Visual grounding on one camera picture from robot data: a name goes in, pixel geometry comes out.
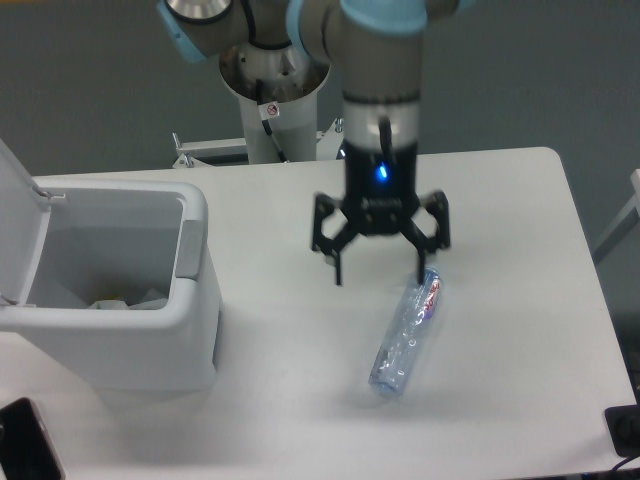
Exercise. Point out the black smartphone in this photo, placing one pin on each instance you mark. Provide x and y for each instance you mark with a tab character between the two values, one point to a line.
27	451

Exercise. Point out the white frame leg at right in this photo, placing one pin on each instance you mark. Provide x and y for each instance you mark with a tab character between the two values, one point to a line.
620	226

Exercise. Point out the white metal frame brackets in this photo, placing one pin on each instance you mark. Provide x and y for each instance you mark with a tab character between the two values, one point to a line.
234	151

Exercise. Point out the clear plastic water bottle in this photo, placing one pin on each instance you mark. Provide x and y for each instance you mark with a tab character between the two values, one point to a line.
406	334

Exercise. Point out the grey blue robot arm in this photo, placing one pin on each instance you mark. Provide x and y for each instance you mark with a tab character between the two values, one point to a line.
376	45

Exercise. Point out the white trash can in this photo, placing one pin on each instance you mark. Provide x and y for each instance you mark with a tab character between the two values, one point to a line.
65	243

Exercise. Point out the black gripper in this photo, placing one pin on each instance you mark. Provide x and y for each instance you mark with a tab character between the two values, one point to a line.
382	195

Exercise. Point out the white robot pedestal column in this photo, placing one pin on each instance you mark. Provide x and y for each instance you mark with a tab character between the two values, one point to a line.
276	87

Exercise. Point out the black device at table edge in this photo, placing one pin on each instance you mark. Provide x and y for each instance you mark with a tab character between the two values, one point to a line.
623	426

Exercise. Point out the trash inside can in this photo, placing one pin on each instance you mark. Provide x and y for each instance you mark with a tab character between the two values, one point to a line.
151	298

